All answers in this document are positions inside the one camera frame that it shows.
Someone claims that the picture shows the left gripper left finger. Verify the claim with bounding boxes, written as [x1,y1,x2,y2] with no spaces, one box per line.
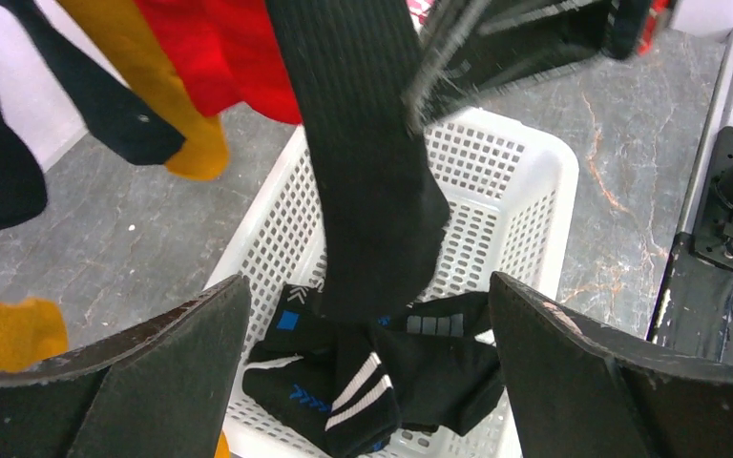
[0,275,251,457]

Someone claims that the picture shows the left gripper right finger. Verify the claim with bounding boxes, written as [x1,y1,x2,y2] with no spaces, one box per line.
[489,272,733,457]

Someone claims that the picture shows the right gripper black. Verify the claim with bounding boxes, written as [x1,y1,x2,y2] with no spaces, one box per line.
[404,1,670,134]

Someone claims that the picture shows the black sock white stripes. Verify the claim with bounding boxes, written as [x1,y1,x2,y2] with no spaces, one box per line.
[266,1,450,323]

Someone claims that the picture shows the black sock blue accents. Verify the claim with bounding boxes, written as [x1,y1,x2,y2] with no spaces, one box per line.
[262,284,491,353]

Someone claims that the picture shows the white plastic perforated basket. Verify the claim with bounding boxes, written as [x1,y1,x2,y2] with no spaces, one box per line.
[204,106,581,458]

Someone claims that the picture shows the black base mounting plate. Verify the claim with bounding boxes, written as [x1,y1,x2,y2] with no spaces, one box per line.
[648,127,733,365]

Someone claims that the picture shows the mustard yellow striped sock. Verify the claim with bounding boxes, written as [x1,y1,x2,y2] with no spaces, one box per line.
[0,298,69,372]

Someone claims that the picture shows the red sock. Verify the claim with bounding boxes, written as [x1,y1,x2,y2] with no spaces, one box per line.
[136,0,302,125]

